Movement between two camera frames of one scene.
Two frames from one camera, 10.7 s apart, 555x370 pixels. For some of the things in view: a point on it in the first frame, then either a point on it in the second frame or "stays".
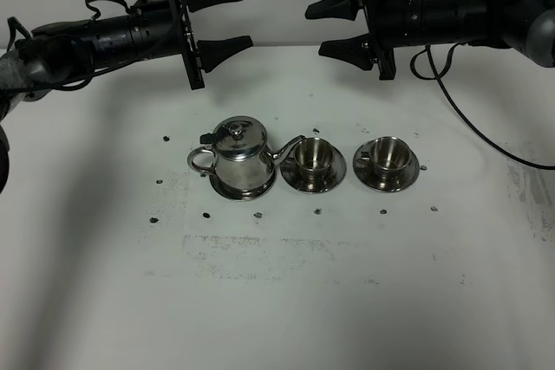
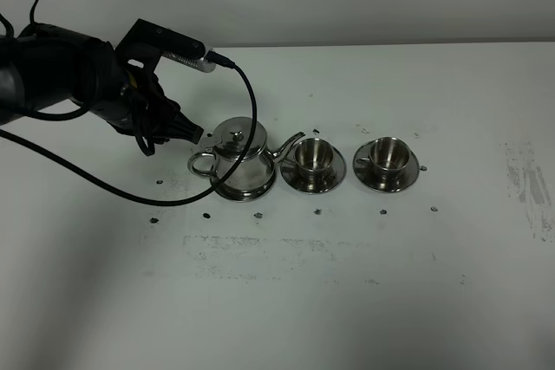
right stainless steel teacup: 388,155 stays
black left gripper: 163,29 -> 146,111
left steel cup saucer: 297,180 stays
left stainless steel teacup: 314,154 stays
